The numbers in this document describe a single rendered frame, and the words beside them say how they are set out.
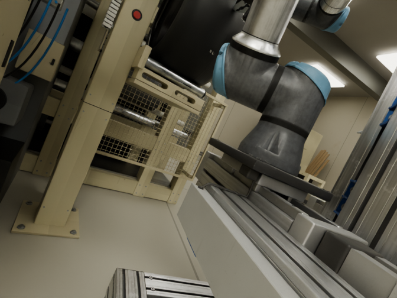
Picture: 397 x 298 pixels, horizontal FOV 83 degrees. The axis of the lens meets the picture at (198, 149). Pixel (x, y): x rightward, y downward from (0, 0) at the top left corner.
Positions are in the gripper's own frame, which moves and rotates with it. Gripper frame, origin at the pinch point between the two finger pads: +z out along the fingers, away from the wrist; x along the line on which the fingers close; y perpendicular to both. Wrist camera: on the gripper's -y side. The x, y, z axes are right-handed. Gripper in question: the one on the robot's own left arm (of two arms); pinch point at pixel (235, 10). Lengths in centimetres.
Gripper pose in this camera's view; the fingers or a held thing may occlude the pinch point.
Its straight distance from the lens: 113.1
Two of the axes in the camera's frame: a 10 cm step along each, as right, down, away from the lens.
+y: 3.6, -9.3, 0.0
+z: -5.0, -1.9, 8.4
